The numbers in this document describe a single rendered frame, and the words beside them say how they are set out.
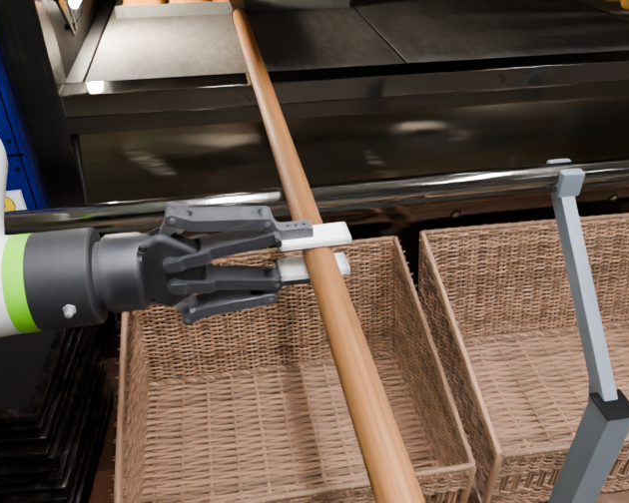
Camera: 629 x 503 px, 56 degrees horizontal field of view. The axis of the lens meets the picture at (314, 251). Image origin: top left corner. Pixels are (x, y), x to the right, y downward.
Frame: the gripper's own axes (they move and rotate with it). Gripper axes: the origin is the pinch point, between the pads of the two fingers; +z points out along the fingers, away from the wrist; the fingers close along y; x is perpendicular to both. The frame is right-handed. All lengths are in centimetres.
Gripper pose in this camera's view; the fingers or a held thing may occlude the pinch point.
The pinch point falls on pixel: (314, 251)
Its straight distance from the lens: 59.4
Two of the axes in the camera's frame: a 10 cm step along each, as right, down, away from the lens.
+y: 0.0, 8.1, 5.8
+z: 9.8, -1.1, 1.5
